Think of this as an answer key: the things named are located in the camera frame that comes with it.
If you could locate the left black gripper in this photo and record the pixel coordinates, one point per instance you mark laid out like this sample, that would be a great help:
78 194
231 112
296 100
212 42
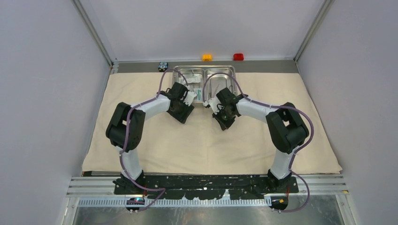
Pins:
182 117

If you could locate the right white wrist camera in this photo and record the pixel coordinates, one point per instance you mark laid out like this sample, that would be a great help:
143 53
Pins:
214 104

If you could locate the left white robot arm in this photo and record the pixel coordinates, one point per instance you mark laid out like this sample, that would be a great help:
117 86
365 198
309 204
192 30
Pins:
126 126

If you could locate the steel tray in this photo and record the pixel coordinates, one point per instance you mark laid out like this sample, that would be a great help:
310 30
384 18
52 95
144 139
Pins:
226 72
186 71

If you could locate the yellow button block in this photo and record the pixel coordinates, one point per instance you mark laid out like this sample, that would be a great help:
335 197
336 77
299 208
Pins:
206 57

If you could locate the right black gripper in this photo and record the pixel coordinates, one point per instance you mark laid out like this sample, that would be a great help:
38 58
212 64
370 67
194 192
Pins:
224 125

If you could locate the red button block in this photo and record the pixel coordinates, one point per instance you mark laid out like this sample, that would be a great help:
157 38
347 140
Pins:
238 57

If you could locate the left steel tray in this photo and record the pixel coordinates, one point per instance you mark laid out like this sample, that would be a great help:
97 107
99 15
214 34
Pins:
186 71

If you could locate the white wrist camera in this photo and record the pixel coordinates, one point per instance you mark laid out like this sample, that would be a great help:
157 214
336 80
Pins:
214 104
190 97

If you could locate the beige cloth wrap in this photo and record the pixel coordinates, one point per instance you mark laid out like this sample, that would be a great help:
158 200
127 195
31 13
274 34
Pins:
199 146

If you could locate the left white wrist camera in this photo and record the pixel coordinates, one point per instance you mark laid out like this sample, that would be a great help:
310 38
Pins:
190 97

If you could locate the small blue owl toy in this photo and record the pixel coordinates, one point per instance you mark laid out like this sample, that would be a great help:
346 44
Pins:
163 66

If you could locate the right steel tray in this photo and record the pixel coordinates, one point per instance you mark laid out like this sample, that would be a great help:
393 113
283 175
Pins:
226 72

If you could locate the green white packet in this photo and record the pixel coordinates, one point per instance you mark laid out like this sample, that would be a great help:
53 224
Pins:
198 91

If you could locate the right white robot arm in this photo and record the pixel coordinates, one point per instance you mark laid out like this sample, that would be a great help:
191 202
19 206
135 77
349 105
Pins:
290 129

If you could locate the wire mesh steel basket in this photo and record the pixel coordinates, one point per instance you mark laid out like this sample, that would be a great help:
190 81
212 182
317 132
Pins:
206 81

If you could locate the white sterile pouch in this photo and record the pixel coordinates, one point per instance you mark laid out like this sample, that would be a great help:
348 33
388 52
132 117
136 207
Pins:
194 79

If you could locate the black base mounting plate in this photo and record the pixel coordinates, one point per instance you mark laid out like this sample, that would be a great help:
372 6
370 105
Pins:
205 187

